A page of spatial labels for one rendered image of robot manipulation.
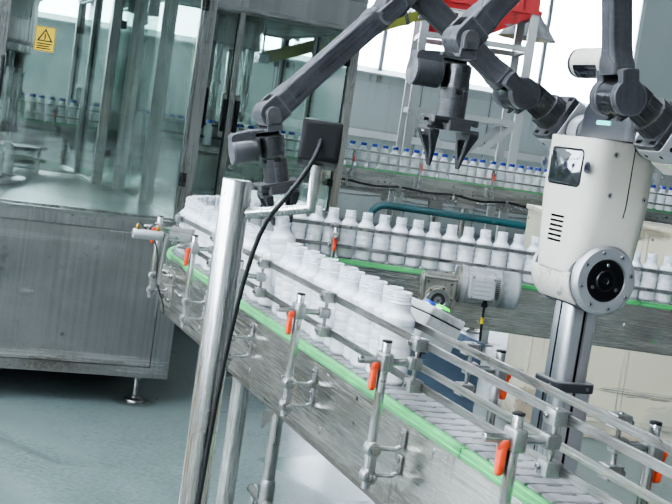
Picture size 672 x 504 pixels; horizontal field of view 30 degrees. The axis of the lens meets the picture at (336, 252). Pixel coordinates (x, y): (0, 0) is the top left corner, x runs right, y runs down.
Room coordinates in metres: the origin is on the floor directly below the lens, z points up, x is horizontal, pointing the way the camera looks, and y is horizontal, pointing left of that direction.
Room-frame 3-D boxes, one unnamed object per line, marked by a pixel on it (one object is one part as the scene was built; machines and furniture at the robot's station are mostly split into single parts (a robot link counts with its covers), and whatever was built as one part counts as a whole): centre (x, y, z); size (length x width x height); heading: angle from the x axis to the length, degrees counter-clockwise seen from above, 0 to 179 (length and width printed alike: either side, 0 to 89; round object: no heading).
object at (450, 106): (2.50, -0.19, 1.51); 0.10 x 0.07 x 0.07; 110
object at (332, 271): (2.54, 0.00, 1.08); 0.06 x 0.06 x 0.17
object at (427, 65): (2.49, -0.15, 1.60); 0.12 x 0.09 x 0.12; 111
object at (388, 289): (2.27, -0.11, 1.08); 0.06 x 0.06 x 0.17
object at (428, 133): (2.50, -0.17, 1.43); 0.07 x 0.07 x 0.09; 20
